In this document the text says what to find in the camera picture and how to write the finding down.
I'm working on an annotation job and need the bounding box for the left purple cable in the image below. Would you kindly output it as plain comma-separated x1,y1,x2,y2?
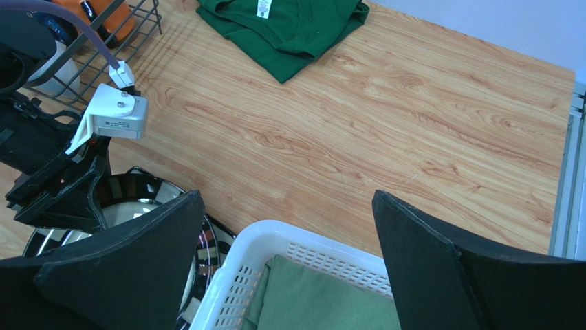
0,0,136,90

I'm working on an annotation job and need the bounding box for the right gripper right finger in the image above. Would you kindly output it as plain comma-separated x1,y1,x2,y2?
372,190,585,329

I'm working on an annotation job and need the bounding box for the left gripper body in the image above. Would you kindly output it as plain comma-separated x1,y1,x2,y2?
1,92,111,187

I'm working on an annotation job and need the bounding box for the right aluminium frame post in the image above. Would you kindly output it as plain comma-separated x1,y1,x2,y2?
549,78,585,261

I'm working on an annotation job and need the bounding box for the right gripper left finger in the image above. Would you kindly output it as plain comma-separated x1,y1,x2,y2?
1,190,204,329

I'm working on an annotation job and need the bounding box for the white laundry basket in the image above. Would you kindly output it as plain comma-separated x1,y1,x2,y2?
191,220,400,329

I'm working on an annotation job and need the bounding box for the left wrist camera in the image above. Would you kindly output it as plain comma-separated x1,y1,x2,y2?
65,84,149,155

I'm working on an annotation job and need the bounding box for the white ribbed bowl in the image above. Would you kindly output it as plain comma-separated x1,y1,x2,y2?
28,41,80,98

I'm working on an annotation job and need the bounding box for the brown rimmed round plate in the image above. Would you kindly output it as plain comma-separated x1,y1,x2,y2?
23,167,221,329

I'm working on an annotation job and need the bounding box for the black wire dish rack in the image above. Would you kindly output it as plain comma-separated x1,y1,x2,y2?
24,1,162,110

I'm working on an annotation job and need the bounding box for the dark green folded shirt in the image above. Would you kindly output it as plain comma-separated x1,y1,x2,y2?
196,0,370,83

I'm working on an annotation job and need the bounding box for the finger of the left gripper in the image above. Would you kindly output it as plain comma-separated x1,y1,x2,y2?
6,155,110,234

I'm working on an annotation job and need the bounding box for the square floral plate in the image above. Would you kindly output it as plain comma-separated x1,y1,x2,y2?
206,213,237,267

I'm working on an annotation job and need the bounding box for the olive green shirt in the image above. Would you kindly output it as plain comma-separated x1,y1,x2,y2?
241,255,400,329

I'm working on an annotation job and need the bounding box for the orange mug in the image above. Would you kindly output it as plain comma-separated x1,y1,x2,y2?
50,0,136,47

